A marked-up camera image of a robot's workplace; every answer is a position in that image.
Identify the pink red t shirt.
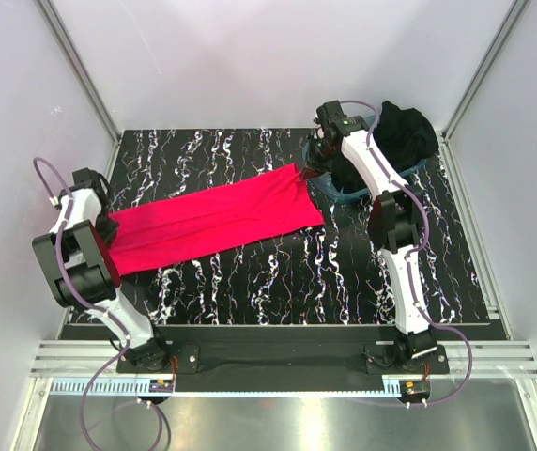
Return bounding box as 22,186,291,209
109,164,324,276

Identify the right aluminium frame post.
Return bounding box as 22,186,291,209
441,0,531,142

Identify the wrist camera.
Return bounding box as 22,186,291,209
316,101,351,137
72,167,109,199

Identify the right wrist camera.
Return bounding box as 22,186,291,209
316,101,351,137

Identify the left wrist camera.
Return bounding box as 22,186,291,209
72,167,109,199

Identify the black t shirt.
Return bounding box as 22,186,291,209
331,101,438,194

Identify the left aluminium frame post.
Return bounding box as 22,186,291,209
35,0,122,145

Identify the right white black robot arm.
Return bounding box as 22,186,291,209
302,117,437,373

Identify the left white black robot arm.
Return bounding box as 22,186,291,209
32,182,171,372

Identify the aluminium frame post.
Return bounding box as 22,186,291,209
441,0,531,142
35,0,122,145

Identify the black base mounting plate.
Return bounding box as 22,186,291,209
115,323,450,394

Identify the teal transparent plastic bin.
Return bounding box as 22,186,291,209
300,116,427,204

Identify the white slotted cable duct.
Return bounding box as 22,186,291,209
51,377,402,398

